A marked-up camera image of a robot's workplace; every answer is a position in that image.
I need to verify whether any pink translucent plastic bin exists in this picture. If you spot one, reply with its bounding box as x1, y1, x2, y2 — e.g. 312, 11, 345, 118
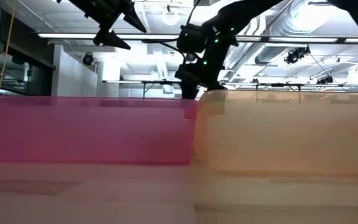
0, 95, 198, 166

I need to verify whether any black-legged background table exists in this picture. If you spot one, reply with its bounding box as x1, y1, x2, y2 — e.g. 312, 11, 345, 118
102, 79, 183, 99
224, 82, 349, 93

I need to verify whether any yellow cable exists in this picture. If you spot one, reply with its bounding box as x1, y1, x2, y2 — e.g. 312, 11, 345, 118
0, 0, 17, 95

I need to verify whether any black ceiling camera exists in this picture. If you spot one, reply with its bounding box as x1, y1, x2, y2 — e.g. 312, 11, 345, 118
81, 52, 95, 66

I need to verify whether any black ceiling-hung device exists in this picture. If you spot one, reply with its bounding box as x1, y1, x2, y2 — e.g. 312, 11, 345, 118
284, 45, 311, 65

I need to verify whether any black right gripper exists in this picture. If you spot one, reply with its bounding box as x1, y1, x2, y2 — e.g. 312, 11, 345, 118
175, 60, 227, 100

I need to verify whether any long ceiling strip light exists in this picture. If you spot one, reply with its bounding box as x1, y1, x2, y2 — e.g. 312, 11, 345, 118
37, 32, 180, 40
236, 35, 358, 44

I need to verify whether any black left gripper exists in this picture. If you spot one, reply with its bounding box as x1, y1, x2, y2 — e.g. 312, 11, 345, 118
68, 0, 147, 51

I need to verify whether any orange translucent plastic bin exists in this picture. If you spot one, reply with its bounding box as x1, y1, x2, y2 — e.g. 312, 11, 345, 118
193, 89, 358, 178

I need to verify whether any round ceiling lamp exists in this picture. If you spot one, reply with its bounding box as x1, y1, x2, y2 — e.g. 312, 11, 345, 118
162, 5, 180, 26

